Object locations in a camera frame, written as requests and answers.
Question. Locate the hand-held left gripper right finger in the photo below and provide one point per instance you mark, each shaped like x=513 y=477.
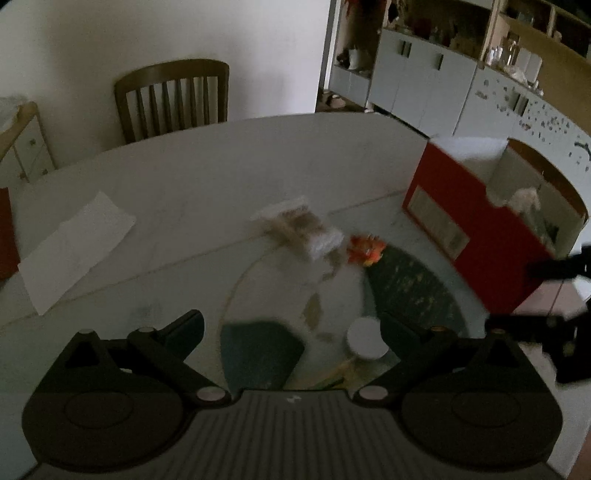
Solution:
x=393 y=328

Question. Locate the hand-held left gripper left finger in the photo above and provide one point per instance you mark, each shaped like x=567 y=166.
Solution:
x=187 y=327

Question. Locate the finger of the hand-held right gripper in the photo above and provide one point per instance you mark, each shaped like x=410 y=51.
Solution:
x=521 y=327
x=558 y=267

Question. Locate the red cardboard box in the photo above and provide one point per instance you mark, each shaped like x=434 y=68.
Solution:
x=480 y=240

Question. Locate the white round lid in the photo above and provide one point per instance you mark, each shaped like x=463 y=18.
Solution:
x=367 y=339

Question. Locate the yellow packet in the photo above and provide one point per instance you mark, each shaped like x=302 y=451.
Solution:
x=339 y=371

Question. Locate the dark green packet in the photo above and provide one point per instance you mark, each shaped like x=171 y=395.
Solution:
x=258 y=355

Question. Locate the white fluffy item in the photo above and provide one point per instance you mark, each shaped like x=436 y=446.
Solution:
x=524 y=198

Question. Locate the orange plastic toy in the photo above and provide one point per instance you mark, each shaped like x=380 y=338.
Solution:
x=365 y=250

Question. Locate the white paper sheet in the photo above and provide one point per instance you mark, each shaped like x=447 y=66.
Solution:
x=76 y=251

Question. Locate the cotton swab pack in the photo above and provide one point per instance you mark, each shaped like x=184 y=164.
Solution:
x=300 y=228

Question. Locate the red paper envelope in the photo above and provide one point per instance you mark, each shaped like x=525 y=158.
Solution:
x=8 y=235

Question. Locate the large white cabinet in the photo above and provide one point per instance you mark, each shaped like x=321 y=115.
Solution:
x=461 y=87

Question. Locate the wooden chair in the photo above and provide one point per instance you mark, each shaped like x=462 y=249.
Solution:
x=173 y=99

